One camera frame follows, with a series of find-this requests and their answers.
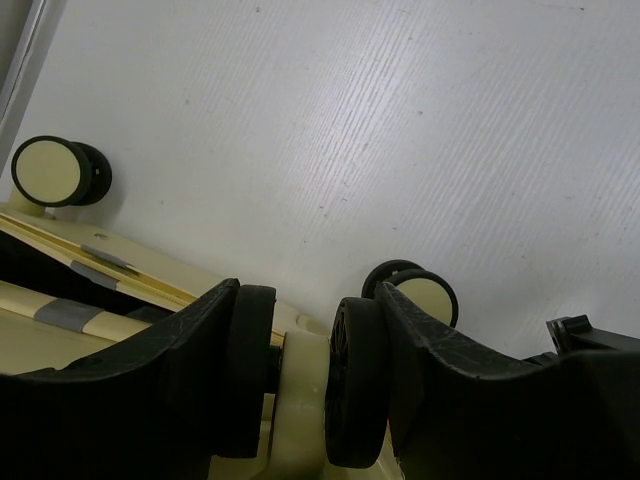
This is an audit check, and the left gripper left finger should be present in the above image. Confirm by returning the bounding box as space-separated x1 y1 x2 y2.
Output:
1 279 239 479

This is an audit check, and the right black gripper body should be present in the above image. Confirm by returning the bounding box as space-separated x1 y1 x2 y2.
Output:
525 315 639 365

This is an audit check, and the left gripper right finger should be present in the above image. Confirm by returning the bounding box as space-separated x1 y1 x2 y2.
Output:
376 283 639 479

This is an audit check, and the yellow suitcase black lining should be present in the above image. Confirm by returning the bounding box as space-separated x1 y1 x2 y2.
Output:
0 134 461 480

